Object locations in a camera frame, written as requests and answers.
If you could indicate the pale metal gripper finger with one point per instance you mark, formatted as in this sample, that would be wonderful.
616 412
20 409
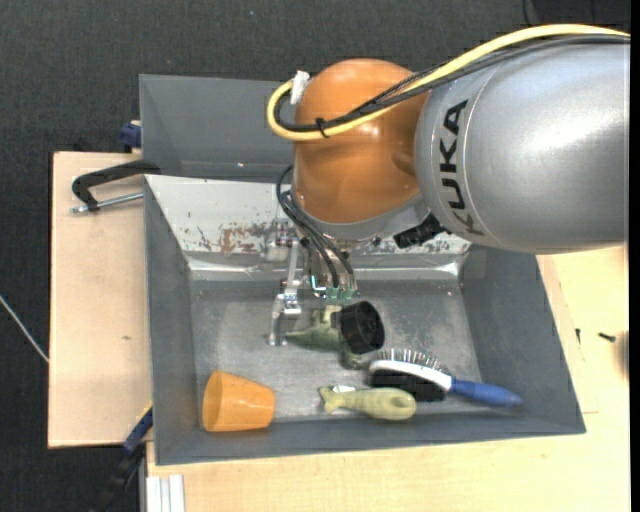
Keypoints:
273 325
292 303

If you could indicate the grey metal bin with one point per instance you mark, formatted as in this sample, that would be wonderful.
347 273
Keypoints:
240 345

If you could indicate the dark green camouflage toy fish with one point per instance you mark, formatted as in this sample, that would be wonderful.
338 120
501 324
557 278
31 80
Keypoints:
320 332

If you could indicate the black ribbed round cap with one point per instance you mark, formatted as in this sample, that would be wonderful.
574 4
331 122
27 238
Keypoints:
362 327

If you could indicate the orange plastic cup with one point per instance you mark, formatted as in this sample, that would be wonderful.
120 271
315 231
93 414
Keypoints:
240 402

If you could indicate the pale green toy fish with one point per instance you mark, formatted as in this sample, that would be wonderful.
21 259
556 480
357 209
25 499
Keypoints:
372 402

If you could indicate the pale wood board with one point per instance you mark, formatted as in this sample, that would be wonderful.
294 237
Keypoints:
95 300

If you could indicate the small black screw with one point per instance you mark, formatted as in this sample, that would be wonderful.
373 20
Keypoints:
608 337

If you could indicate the black cylinder on white bracket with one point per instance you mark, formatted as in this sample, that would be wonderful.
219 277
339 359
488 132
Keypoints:
419 233

